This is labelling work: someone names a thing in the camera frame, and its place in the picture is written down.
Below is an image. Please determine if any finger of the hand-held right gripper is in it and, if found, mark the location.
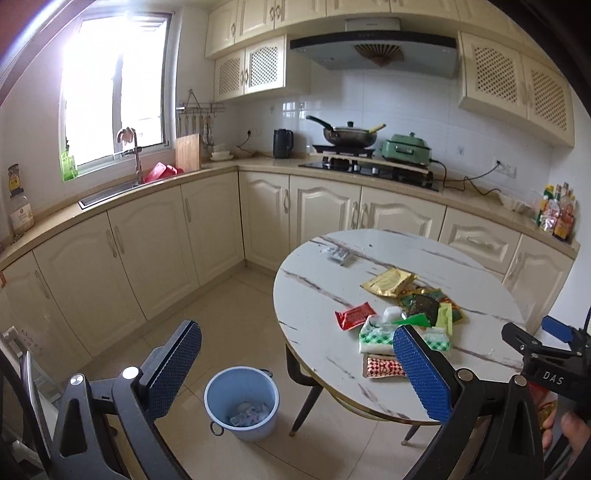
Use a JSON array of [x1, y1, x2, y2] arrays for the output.
[[502, 322, 546, 365], [541, 316, 591, 344]]

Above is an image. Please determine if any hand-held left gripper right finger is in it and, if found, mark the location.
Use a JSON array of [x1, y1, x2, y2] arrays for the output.
[[392, 324, 546, 480]]

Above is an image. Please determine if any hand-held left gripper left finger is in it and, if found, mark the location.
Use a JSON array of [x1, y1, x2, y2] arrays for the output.
[[48, 319, 203, 480]]

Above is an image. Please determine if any blue plastic bucket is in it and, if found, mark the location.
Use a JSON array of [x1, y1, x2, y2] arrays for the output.
[[204, 366, 280, 442]]

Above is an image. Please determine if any green gold foil packet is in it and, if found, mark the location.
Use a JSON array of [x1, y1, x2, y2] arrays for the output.
[[398, 287, 464, 326]]

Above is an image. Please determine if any white packaging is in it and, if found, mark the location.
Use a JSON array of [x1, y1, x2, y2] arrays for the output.
[[230, 402, 271, 426]]

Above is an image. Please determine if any person's right hand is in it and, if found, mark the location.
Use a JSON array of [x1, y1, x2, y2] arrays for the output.
[[541, 408, 591, 460]]

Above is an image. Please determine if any red checkered packet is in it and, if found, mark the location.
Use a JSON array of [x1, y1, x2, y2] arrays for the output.
[[362, 354, 408, 378]]

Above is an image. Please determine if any green white tissue packet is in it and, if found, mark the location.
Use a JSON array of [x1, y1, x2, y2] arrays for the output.
[[359, 315, 451, 356]]

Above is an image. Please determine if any light green sachet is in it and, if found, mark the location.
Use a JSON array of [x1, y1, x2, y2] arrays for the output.
[[435, 302, 454, 335]]

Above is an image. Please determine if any red snack wrapper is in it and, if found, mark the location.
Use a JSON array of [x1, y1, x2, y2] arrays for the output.
[[335, 304, 380, 330]]

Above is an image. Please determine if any yellow foil packet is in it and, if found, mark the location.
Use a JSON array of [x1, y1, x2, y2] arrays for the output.
[[360, 269, 417, 298]]

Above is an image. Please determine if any group of condiment bottles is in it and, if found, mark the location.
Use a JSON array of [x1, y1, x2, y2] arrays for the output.
[[536, 182, 578, 241]]

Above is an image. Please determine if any round white marble table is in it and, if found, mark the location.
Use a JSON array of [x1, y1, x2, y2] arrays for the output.
[[273, 229, 529, 444]]

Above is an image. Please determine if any small clear white packet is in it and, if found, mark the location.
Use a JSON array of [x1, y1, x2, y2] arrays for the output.
[[324, 247, 354, 266]]

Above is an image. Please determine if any steel kitchen sink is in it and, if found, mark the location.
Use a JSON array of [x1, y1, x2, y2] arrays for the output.
[[78, 182, 148, 209]]

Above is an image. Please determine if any red plastic basket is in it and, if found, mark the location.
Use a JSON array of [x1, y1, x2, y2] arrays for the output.
[[143, 161, 184, 184]]

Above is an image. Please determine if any black gas stove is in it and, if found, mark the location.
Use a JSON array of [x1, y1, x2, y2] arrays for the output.
[[298, 157, 441, 192]]

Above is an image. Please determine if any steel faucet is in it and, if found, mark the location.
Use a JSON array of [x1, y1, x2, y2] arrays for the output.
[[116, 128, 145, 185]]

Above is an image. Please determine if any wooden cutting board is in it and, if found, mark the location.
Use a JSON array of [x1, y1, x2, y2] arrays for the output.
[[175, 133, 201, 171]]

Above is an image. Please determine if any glass storage jar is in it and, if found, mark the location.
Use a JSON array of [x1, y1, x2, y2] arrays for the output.
[[9, 194, 35, 236]]

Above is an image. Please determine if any green electric cooker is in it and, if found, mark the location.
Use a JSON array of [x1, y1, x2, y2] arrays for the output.
[[380, 133, 432, 162]]

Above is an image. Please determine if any green dish soap bottle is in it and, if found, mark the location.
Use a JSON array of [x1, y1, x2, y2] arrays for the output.
[[61, 150, 79, 182]]

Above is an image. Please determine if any black induction cooker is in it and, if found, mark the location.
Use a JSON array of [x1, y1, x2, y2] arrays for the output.
[[313, 144, 376, 156]]

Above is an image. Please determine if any black electric kettle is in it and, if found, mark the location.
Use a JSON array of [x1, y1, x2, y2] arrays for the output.
[[272, 128, 295, 159]]

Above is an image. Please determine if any cream lattice door cabinet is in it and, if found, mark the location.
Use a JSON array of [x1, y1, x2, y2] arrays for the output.
[[213, 34, 312, 103], [457, 31, 575, 148]]

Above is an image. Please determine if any yellow label bottle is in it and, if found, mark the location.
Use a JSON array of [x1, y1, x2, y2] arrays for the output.
[[7, 164, 25, 197]]

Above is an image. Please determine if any black wok with lid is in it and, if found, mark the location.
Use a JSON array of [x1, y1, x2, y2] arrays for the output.
[[305, 115, 386, 146]]

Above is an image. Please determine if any hanging utensil rack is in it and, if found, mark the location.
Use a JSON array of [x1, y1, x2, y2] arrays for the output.
[[175, 90, 227, 144]]

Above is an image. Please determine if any sliding glass window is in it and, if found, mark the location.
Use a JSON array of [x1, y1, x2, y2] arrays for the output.
[[59, 9, 174, 169]]

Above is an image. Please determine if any black range hood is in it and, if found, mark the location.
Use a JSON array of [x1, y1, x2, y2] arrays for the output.
[[289, 17, 458, 79]]

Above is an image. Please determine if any silver metal frame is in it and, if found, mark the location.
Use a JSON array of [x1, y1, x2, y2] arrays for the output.
[[0, 325, 63, 462]]

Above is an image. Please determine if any black power cable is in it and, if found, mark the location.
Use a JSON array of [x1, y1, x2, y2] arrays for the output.
[[429, 159, 502, 197]]

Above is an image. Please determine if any cream wall cabinet row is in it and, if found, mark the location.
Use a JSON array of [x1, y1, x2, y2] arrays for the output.
[[204, 0, 462, 60]]

